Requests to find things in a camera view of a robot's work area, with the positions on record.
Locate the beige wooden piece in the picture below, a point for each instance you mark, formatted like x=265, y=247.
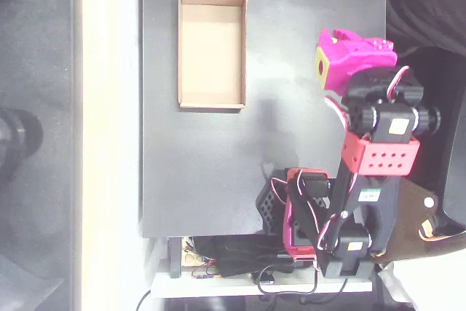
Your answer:
x=191, y=257

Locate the white shelf board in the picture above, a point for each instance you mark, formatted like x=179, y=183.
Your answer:
x=204, y=285

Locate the dark fabric clothing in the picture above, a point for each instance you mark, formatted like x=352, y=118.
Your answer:
x=429, y=1

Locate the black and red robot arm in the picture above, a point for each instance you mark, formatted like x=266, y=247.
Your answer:
x=371, y=194

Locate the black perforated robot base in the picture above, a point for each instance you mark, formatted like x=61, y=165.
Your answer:
x=268, y=212

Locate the shallow cardboard box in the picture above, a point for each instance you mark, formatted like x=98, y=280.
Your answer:
x=211, y=52

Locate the black chair seat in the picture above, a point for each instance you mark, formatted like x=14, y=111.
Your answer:
x=455, y=180

